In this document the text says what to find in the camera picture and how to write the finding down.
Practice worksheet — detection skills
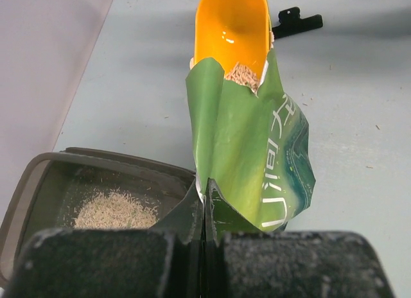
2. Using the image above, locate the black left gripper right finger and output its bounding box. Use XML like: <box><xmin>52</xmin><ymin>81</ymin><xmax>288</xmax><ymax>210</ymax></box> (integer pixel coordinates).
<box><xmin>204</xmin><ymin>180</ymin><xmax>394</xmax><ymax>297</ymax></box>

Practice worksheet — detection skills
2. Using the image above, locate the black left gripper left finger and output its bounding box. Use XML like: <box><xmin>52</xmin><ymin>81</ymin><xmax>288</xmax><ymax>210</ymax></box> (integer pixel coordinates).
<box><xmin>4</xmin><ymin>188</ymin><xmax>204</xmax><ymax>297</ymax></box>

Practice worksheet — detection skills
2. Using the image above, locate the green litter bag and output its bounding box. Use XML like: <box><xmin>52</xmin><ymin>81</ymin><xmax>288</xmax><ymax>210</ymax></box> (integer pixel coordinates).
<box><xmin>186</xmin><ymin>50</ymin><xmax>315</xmax><ymax>232</ymax></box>

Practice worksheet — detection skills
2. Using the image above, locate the yellow plastic scoop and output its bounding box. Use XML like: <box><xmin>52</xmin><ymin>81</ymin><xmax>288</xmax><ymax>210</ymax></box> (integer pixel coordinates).
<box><xmin>187</xmin><ymin>0</ymin><xmax>273</xmax><ymax>92</ymax></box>

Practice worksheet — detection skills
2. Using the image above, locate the black bag clip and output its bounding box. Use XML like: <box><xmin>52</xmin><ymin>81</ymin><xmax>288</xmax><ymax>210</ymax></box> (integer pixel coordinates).
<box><xmin>272</xmin><ymin>6</ymin><xmax>324</xmax><ymax>39</ymax></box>

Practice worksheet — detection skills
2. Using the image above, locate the beige litter pile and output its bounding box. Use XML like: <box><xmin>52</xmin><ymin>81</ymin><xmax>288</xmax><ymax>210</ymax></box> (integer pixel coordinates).
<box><xmin>73</xmin><ymin>191</ymin><xmax>158</xmax><ymax>229</ymax></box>

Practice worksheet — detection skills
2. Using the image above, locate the dark grey litter box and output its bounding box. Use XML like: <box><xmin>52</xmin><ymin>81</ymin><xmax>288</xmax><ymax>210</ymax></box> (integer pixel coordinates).
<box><xmin>1</xmin><ymin>148</ymin><xmax>195</xmax><ymax>286</ymax></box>

